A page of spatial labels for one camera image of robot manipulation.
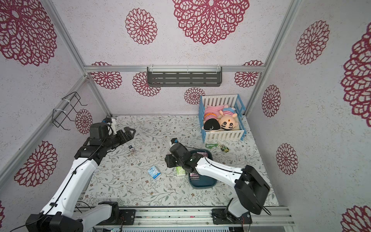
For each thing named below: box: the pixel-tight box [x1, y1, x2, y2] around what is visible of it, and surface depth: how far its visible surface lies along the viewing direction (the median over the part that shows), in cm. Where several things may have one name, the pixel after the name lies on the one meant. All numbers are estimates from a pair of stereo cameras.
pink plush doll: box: [204, 104, 229, 117], surface depth 114 cm
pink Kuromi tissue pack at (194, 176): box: [189, 173, 200, 181], surface depth 85 cm
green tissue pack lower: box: [175, 166, 186, 176], surface depth 89 cm
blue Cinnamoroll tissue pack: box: [147, 165, 162, 180], surface depth 89 cm
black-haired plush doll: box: [201, 114, 221, 132], surface depth 102 cm
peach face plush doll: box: [218, 104, 239, 131], surface depth 104 cm
